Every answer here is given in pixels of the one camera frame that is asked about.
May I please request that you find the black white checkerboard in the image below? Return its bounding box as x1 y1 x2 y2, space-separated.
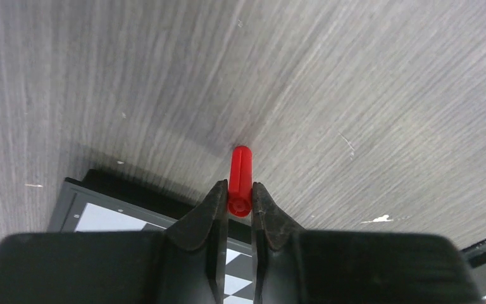
47 169 254 303

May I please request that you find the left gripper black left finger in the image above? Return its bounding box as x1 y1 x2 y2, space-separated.
0 180 228 303

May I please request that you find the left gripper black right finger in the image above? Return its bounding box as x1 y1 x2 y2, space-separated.
251 182 482 303

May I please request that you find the red marker cap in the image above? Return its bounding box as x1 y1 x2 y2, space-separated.
227 146 252 218

